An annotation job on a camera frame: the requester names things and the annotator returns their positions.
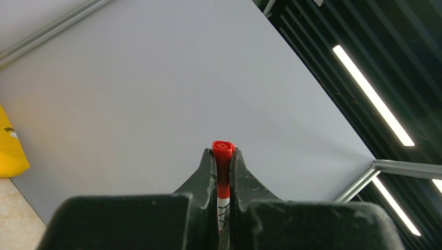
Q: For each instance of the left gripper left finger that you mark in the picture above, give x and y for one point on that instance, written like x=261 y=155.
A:
x=184 y=219

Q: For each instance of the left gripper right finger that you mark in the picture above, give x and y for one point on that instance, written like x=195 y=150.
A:
x=259 y=219

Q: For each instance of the red marker cap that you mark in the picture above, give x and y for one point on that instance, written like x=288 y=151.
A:
x=223 y=152

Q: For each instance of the red whiteboard marker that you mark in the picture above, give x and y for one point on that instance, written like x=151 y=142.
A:
x=223 y=207

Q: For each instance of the ceiling light strip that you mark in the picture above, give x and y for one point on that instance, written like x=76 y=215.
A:
x=395 y=206
x=373 y=97

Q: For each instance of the yellow folded cloth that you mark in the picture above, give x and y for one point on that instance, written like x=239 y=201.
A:
x=13 y=158

